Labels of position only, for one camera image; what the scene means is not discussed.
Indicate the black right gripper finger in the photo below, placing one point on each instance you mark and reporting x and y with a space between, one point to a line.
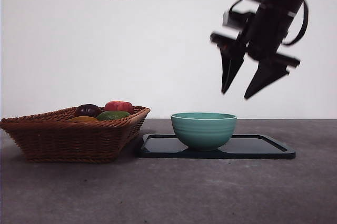
266 79
231 66

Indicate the teal ribbed bowl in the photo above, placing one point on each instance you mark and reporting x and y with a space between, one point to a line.
204 132

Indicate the orange fruit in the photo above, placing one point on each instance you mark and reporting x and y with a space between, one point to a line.
83 119

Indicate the dark green rectangular tray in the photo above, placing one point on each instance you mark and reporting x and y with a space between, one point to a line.
250 150

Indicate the green fruit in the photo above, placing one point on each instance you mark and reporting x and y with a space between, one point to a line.
111 116

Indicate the dark purple fruit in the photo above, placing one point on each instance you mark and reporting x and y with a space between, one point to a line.
87 110

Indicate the brown wicker basket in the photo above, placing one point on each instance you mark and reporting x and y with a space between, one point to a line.
65 140

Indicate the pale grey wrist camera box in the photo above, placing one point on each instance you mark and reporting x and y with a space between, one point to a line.
227 20

